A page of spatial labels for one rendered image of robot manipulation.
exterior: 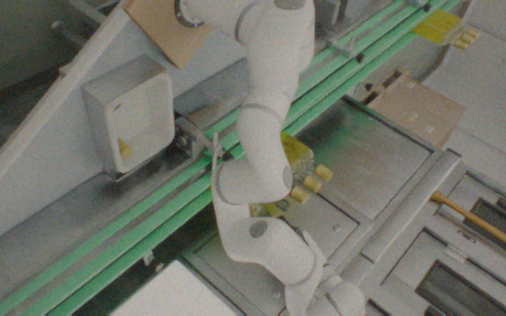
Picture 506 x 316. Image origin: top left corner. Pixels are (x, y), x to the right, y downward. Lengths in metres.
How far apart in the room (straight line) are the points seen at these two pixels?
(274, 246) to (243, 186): 0.12
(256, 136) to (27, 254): 0.59
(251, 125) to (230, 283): 0.55
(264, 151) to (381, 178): 0.86
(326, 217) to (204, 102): 0.49
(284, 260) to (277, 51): 0.37
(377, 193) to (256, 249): 0.78
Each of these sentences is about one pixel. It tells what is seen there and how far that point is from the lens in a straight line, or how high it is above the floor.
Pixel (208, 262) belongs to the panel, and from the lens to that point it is 1.26.
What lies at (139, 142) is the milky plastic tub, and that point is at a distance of 1.18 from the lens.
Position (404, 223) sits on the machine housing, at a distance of 1.45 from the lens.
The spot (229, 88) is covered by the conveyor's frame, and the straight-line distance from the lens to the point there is 1.29.
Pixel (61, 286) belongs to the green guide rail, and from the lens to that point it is 1.09.
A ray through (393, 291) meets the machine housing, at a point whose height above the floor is 1.47.
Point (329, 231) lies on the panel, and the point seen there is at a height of 1.24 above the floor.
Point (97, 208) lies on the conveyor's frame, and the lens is 1.15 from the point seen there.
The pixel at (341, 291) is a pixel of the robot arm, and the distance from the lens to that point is 1.00.
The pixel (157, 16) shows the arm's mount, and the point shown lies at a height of 0.77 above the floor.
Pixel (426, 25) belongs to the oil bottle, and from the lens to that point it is 2.04.
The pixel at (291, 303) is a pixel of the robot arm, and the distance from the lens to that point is 0.95.
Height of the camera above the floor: 1.48
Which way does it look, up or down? 23 degrees down
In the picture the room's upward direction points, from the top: 126 degrees clockwise
